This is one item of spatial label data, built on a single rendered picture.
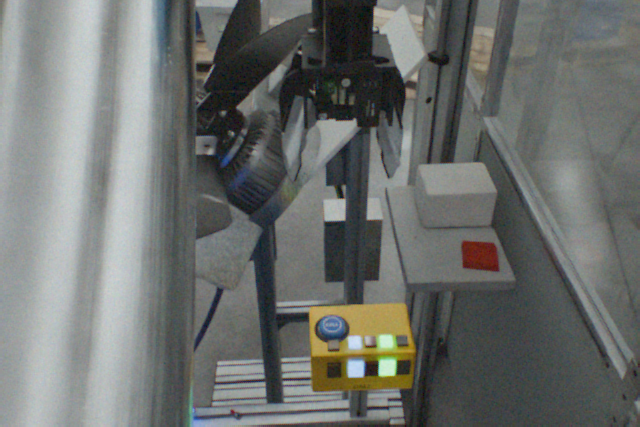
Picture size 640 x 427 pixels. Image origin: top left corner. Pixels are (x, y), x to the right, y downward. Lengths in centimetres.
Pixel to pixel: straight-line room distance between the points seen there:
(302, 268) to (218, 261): 139
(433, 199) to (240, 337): 118
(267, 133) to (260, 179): 10
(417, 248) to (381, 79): 99
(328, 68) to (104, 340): 30
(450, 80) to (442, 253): 44
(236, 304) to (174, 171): 227
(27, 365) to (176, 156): 8
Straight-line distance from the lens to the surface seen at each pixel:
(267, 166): 120
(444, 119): 161
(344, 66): 45
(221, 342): 236
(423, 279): 135
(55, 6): 24
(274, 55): 113
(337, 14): 46
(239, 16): 134
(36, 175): 21
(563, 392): 134
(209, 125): 121
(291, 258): 264
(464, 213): 147
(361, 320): 98
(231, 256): 123
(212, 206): 102
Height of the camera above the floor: 181
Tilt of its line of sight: 36 degrees down
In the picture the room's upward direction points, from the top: straight up
